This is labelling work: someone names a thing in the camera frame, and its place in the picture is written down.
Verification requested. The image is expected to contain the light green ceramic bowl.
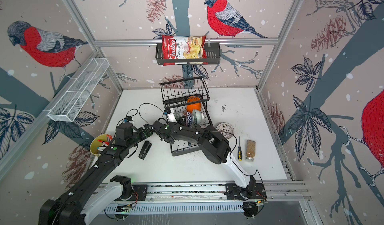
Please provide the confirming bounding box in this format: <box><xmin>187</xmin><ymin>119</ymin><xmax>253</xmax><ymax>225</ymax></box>
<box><xmin>192</xmin><ymin>109</ymin><xmax>205</xmax><ymax>126</ymax></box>

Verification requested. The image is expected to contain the orange plastic bowl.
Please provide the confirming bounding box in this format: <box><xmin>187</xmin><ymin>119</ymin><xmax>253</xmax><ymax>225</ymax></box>
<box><xmin>187</xmin><ymin>96</ymin><xmax>202</xmax><ymax>113</ymax></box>

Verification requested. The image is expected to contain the white line patterned bowl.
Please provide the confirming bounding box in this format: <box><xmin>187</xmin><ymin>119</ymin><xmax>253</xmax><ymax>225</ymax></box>
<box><xmin>216</xmin><ymin>122</ymin><xmax>235</xmax><ymax>139</ymax></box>

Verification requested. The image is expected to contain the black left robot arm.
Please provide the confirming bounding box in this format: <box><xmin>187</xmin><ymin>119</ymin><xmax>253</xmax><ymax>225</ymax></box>
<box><xmin>38</xmin><ymin>122</ymin><xmax>153</xmax><ymax>225</ymax></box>

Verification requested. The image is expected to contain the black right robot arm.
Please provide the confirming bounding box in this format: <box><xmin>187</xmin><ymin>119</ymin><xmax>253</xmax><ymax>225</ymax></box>
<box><xmin>152</xmin><ymin>121</ymin><xmax>256</xmax><ymax>194</ymax></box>

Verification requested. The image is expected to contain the black stapler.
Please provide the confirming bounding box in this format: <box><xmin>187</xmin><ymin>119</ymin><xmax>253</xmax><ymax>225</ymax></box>
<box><xmin>139</xmin><ymin>140</ymin><xmax>152</xmax><ymax>160</ymax></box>

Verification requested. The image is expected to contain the yellow cup with markers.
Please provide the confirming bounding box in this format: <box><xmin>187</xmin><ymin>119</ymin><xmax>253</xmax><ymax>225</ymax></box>
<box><xmin>90</xmin><ymin>134</ymin><xmax>112</xmax><ymax>156</ymax></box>

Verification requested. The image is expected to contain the yellow black screwdriver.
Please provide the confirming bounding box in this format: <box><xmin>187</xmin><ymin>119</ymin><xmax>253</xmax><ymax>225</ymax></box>
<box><xmin>238</xmin><ymin>137</ymin><xmax>243</xmax><ymax>161</ymax></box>

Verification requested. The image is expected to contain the red cassava chips bag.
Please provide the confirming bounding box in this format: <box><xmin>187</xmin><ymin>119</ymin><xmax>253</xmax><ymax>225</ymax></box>
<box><xmin>162</xmin><ymin>35</ymin><xmax>207</xmax><ymax>60</ymax></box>

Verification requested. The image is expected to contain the glass spice jar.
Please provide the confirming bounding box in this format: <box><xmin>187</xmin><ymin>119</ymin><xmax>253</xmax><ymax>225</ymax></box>
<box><xmin>246</xmin><ymin>140</ymin><xmax>256</xmax><ymax>162</ymax></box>

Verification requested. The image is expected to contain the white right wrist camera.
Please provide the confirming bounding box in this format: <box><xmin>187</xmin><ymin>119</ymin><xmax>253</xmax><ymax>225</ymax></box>
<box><xmin>166</xmin><ymin>111</ymin><xmax>177</xmax><ymax>122</ymax></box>

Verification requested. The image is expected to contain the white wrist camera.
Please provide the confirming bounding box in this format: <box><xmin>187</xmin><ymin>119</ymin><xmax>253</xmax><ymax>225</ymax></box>
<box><xmin>166</xmin><ymin>111</ymin><xmax>177</xmax><ymax>122</ymax></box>
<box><xmin>123</xmin><ymin>116</ymin><xmax>133</xmax><ymax>123</ymax></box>

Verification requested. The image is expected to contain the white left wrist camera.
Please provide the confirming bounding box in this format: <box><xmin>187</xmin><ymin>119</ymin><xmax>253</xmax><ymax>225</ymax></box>
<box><xmin>123</xmin><ymin>116</ymin><xmax>133</xmax><ymax>123</ymax></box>

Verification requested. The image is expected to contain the black wire dish rack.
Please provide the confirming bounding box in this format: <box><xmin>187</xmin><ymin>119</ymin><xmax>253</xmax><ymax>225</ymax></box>
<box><xmin>160</xmin><ymin>76</ymin><xmax>214</xmax><ymax>157</ymax></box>

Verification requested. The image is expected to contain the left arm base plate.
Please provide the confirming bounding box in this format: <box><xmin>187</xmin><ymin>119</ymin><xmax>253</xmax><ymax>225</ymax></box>
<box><xmin>116</xmin><ymin>184</ymin><xmax>148</xmax><ymax>202</ymax></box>

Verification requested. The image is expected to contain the white wire mesh shelf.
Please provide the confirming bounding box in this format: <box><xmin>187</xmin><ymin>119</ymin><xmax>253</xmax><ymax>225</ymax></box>
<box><xmin>48</xmin><ymin>58</ymin><xmax>110</xmax><ymax>122</ymax></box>

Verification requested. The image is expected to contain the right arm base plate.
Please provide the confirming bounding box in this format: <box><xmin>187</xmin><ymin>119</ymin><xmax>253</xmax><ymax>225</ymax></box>
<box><xmin>224</xmin><ymin>183</ymin><xmax>267</xmax><ymax>201</ymax></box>

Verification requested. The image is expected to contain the black wall basket shelf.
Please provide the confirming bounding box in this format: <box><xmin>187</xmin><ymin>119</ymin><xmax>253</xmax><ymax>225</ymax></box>
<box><xmin>155</xmin><ymin>43</ymin><xmax>221</xmax><ymax>66</ymax></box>

